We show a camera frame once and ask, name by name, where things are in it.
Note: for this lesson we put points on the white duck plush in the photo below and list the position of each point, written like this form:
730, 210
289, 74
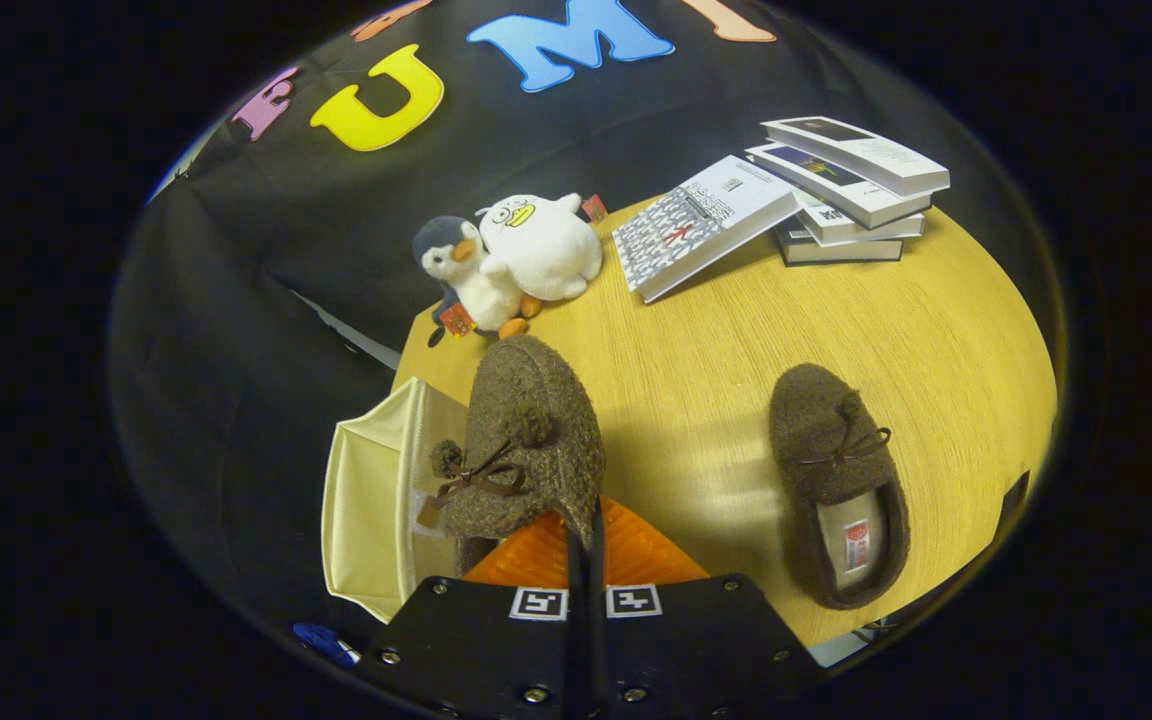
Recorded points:
546, 250

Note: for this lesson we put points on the beige fabric storage box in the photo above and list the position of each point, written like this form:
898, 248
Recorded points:
366, 500

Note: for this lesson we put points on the plain white book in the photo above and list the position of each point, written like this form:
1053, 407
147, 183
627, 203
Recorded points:
871, 228

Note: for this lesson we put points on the grey white penguin plush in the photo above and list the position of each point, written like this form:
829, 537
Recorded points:
481, 290

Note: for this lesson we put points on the blue object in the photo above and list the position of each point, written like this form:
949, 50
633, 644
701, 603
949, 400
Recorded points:
324, 643

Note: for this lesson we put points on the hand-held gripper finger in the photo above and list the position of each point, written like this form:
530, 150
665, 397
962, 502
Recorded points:
599, 640
577, 640

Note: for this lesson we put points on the black backdrop cloth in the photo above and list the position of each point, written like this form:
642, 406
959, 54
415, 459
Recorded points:
266, 300

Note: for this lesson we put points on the white patterned cover book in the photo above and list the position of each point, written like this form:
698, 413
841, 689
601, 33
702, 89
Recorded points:
696, 225

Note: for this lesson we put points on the dark grey book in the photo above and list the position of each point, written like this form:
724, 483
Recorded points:
836, 250

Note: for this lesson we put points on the brown fuzzy slipper shoe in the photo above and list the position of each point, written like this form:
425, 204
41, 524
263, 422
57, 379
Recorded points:
536, 420
816, 420

